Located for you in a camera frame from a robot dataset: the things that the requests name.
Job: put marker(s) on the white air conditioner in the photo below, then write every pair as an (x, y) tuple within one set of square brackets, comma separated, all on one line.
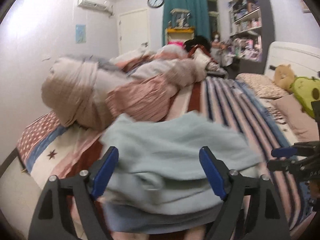
[(93, 3)]

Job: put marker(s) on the pink ribbed pillow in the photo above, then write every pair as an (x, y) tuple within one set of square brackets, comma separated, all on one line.
[(297, 120)]

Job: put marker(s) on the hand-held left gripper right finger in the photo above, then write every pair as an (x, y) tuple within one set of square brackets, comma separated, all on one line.
[(212, 172)]

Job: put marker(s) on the glass display case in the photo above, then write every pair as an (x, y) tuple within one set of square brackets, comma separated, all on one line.
[(180, 18)]

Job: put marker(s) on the person's right hand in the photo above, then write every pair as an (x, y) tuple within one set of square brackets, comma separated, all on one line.
[(314, 191)]

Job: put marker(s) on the dark clothes pile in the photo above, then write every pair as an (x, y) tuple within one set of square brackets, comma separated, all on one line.
[(197, 41)]

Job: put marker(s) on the yellow shelf unit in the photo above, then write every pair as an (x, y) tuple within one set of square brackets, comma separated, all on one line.
[(180, 30)]

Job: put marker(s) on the window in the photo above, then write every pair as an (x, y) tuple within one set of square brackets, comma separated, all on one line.
[(213, 15)]

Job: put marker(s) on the dark tall bookshelf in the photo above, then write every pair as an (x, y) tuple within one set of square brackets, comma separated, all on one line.
[(266, 17)]

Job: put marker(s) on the teal curtain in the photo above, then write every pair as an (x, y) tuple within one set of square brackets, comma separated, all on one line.
[(197, 17)]

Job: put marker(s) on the light blue pants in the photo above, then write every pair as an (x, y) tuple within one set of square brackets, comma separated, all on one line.
[(170, 155)]

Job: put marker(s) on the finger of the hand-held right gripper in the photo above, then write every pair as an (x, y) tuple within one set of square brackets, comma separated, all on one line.
[(280, 165), (282, 152)]

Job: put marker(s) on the green avocado plush toy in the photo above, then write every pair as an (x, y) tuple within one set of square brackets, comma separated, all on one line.
[(303, 90)]

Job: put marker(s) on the tan plush toy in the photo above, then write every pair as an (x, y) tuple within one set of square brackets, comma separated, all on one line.
[(282, 76)]

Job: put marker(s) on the blue wall poster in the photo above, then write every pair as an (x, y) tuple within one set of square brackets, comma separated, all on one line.
[(80, 33)]

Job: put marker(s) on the floral pillow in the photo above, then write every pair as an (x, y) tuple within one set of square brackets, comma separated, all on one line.
[(262, 85)]

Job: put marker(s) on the white door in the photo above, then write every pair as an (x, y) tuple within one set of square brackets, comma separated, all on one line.
[(133, 32)]

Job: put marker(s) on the white bed headboard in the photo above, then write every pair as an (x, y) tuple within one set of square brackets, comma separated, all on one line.
[(290, 55)]

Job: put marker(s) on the round wall clock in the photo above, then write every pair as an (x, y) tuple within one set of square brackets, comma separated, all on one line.
[(155, 1)]

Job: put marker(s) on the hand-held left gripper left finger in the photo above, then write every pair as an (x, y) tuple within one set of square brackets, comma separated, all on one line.
[(105, 172)]

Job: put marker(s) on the striped printed blanket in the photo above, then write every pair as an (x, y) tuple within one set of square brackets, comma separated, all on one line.
[(237, 110)]

